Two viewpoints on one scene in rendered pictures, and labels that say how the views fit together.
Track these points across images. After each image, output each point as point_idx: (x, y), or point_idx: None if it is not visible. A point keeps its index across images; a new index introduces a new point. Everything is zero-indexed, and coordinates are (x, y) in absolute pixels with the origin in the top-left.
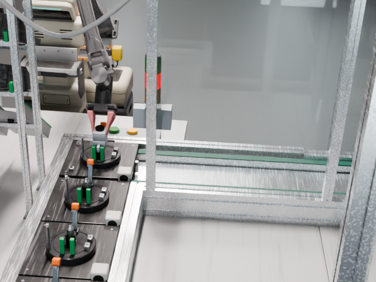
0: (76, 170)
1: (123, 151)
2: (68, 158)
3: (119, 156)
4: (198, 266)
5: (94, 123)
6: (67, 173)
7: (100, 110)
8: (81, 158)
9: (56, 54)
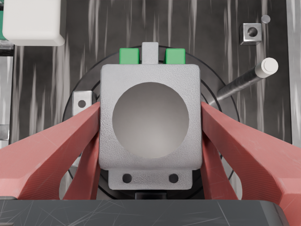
0: (227, 29)
1: (60, 196)
2: (279, 115)
3: (63, 116)
4: None
5: (211, 191)
6: (255, 10)
7: (150, 202)
8: (223, 82)
9: None
